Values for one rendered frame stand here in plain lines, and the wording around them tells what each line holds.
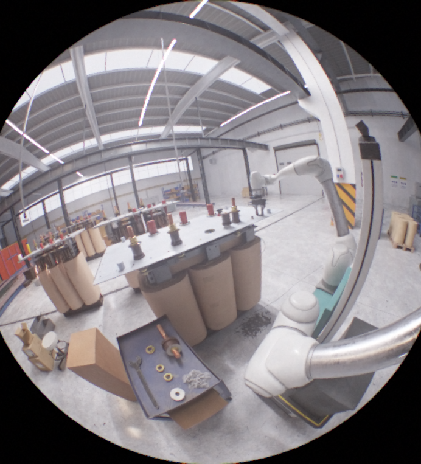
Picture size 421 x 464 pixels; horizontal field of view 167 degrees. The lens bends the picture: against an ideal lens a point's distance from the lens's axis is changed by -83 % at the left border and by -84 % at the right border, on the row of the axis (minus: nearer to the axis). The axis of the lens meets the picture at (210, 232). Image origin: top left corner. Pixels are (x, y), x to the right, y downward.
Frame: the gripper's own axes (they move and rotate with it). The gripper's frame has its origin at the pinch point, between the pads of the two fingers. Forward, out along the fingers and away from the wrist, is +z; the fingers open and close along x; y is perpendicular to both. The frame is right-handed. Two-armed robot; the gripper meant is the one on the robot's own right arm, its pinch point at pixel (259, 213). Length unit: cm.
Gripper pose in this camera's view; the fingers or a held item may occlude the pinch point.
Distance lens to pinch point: 136.4
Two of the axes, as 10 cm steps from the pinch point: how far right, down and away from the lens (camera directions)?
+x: -5.3, -1.7, 8.3
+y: 8.3, -3.1, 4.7
